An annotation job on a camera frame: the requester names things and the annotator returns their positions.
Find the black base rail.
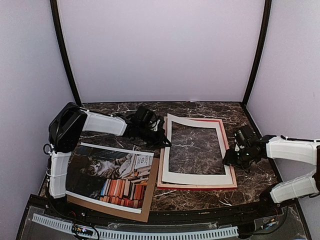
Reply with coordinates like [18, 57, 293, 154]
[24, 190, 301, 228]

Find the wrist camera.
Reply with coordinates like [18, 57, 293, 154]
[134, 105, 153, 125]
[235, 125, 257, 146]

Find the right black corner post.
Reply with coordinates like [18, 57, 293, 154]
[241, 0, 272, 109]

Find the black corner post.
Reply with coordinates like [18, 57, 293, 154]
[49, 0, 82, 106]
[241, 0, 272, 109]

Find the white mat board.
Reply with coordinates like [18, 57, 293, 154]
[158, 114, 237, 190]

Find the cat and books photo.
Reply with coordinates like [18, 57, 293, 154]
[66, 142, 154, 214]

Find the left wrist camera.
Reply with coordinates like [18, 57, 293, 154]
[134, 105, 153, 125]

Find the white slotted cable duct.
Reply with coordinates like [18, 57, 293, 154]
[31, 212, 240, 240]

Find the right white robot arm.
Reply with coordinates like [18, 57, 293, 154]
[223, 135, 320, 217]

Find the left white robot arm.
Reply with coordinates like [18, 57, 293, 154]
[46, 102, 172, 218]

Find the red wooden picture frame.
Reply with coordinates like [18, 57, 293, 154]
[157, 114, 237, 191]

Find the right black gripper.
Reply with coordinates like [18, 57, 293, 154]
[223, 146, 253, 170]

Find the left black corner post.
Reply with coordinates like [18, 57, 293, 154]
[49, 0, 82, 106]

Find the small circuit board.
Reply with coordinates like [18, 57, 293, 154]
[71, 224, 94, 238]

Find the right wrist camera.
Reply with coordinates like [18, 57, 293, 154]
[235, 125, 257, 146]

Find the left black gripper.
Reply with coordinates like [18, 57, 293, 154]
[138, 124, 172, 150]

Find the brown backing board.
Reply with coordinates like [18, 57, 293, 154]
[66, 157, 160, 223]

